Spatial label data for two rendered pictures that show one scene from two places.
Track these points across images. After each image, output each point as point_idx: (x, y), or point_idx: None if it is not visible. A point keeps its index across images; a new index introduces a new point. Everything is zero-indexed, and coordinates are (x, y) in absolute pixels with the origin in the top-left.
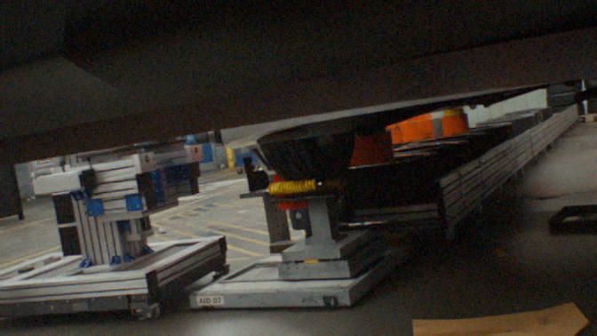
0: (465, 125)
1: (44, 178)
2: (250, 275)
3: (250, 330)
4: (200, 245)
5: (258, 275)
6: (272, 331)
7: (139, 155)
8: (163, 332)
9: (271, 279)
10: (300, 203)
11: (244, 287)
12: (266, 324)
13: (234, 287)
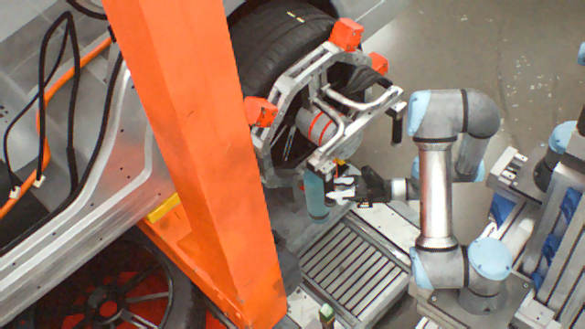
0: None
1: None
2: (371, 287)
3: (404, 152)
4: (430, 322)
5: (364, 278)
6: (388, 139)
7: (507, 147)
8: (479, 196)
9: (360, 224)
10: None
11: (392, 216)
12: (388, 155)
13: (401, 226)
